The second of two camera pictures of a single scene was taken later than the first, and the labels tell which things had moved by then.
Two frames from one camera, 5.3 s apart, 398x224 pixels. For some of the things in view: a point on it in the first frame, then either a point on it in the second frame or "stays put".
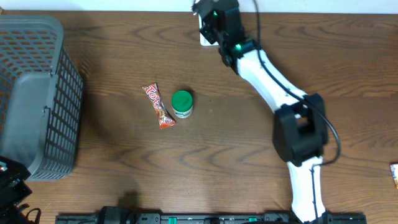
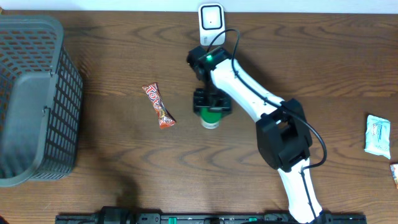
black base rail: [116, 214] stays put
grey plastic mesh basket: [41, 97] stays put
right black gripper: [205, 32] to [222, 106]
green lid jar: [182, 104] to [209, 120]
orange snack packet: [394, 171] stays put
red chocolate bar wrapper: [165, 119] stays put
